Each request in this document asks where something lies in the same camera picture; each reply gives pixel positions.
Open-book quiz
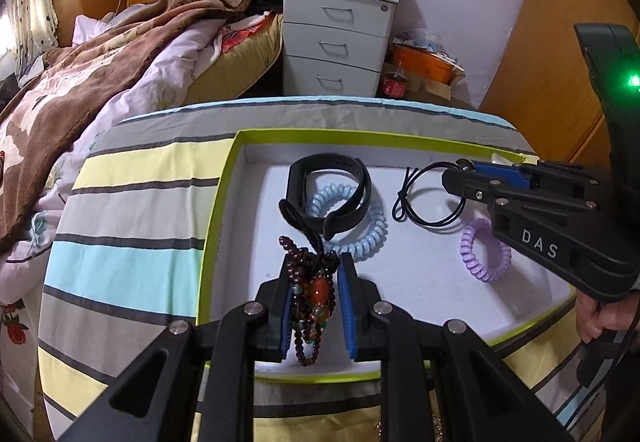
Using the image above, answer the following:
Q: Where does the person's right hand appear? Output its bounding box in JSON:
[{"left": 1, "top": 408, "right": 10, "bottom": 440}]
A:
[{"left": 575, "top": 289, "right": 640, "bottom": 353}]

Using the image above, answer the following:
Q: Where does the green cardboard box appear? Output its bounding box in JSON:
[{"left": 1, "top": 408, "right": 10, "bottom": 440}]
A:
[{"left": 196, "top": 128, "right": 577, "bottom": 383}]

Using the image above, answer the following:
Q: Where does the red label bottle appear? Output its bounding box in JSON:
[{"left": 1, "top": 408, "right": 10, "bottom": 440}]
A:
[{"left": 382, "top": 63, "right": 408, "bottom": 98}]

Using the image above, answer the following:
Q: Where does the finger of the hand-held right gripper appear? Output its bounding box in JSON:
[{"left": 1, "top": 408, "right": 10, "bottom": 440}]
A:
[
  {"left": 441, "top": 169, "right": 601, "bottom": 218},
  {"left": 456, "top": 158, "right": 603, "bottom": 190}
]

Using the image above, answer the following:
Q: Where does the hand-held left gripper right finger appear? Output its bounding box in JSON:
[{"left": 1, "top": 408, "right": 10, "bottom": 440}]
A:
[{"left": 337, "top": 254, "right": 576, "bottom": 442}]

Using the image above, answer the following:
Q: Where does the white nightstand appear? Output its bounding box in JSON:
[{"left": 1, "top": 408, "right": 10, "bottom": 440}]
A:
[{"left": 280, "top": 0, "right": 401, "bottom": 98}]

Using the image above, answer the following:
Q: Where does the black cord hair tie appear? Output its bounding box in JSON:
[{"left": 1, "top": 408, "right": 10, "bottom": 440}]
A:
[{"left": 392, "top": 162, "right": 468, "bottom": 232}]

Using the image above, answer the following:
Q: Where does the grey cable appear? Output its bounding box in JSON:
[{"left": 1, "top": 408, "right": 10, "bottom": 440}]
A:
[{"left": 562, "top": 312, "right": 640, "bottom": 429}]

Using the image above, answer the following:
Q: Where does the brown printed blanket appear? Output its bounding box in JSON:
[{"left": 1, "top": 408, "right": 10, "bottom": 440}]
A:
[{"left": 0, "top": 0, "right": 261, "bottom": 248}]

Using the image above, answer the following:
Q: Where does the patterned curtain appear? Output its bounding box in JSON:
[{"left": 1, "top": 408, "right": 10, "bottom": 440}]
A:
[{"left": 5, "top": 0, "right": 58, "bottom": 68}]

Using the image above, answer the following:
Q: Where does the black wristband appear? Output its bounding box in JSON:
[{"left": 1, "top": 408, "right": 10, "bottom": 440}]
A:
[{"left": 279, "top": 153, "right": 373, "bottom": 240}]

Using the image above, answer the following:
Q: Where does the brown blanket bed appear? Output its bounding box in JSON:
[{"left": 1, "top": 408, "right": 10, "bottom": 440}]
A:
[{"left": 0, "top": 4, "right": 281, "bottom": 423}]

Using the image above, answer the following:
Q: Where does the orange box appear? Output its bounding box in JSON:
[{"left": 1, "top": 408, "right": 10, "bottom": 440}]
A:
[{"left": 391, "top": 43, "right": 466, "bottom": 85}]

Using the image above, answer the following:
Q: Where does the yellow pillow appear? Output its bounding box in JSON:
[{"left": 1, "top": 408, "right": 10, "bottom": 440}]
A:
[{"left": 185, "top": 12, "right": 285, "bottom": 105}]

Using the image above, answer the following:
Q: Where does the purple spiral hair tie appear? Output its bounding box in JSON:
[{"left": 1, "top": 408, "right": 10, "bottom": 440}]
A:
[{"left": 459, "top": 218, "right": 512, "bottom": 283}]

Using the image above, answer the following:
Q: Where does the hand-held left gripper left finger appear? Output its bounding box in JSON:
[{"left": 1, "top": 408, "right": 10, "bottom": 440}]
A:
[{"left": 55, "top": 252, "right": 296, "bottom": 442}]

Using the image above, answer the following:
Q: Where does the clear plastic bag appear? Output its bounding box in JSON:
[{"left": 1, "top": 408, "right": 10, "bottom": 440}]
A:
[{"left": 395, "top": 28, "right": 458, "bottom": 60}]

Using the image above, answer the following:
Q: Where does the large wooden wardrobe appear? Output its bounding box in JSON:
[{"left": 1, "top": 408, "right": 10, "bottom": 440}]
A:
[{"left": 480, "top": 0, "right": 640, "bottom": 163}]

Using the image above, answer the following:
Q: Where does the brown bead bracelet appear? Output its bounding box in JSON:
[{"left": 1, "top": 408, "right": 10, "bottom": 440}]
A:
[{"left": 278, "top": 235, "right": 337, "bottom": 368}]

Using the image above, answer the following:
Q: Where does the light blue spiral hair tie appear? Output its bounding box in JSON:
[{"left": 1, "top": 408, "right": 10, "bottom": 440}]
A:
[{"left": 306, "top": 183, "right": 388, "bottom": 263}]

